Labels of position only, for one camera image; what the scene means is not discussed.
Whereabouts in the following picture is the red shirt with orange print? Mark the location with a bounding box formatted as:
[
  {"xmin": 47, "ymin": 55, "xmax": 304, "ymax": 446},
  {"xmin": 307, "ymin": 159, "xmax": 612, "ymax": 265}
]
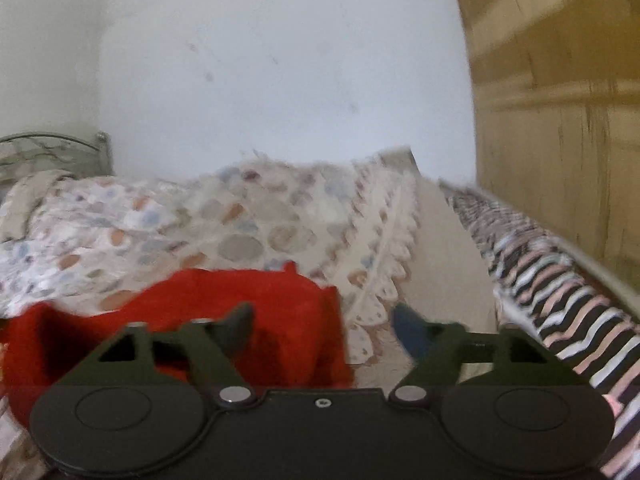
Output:
[{"xmin": 0, "ymin": 262, "xmax": 354, "ymax": 429}]

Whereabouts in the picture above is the floral patterned bedsheet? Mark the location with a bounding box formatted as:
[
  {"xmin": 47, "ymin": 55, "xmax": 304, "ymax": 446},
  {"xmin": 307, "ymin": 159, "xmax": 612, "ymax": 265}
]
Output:
[{"xmin": 0, "ymin": 146, "xmax": 501, "ymax": 480}]

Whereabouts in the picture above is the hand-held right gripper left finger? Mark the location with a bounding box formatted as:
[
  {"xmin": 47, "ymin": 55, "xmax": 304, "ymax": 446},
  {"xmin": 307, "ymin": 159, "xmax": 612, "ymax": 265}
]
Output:
[{"xmin": 52, "ymin": 302, "xmax": 257, "ymax": 407}]

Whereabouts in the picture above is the metal bed headboard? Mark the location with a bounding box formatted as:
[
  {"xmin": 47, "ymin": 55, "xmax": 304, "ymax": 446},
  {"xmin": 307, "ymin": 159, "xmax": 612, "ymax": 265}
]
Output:
[{"xmin": 0, "ymin": 131, "xmax": 114, "ymax": 187}]

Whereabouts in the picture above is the floral pillow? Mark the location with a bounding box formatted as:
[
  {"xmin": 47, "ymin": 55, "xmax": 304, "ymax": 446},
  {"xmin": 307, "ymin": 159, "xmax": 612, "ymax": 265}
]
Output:
[{"xmin": 0, "ymin": 170, "xmax": 77, "ymax": 243}]

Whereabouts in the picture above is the brown cardboard panel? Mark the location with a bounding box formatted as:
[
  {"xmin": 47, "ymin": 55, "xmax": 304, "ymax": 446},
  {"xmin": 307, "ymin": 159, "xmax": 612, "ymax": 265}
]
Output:
[{"xmin": 444, "ymin": 0, "xmax": 640, "ymax": 322}]

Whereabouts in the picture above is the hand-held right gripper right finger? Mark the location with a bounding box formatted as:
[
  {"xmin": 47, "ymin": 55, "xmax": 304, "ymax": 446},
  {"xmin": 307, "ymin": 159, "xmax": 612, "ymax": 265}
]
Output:
[{"xmin": 387, "ymin": 304, "xmax": 587, "ymax": 407}]

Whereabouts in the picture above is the striped blanket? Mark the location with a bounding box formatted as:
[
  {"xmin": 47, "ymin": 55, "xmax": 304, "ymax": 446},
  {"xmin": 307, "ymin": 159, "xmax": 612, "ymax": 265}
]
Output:
[{"xmin": 439, "ymin": 179, "xmax": 640, "ymax": 480}]

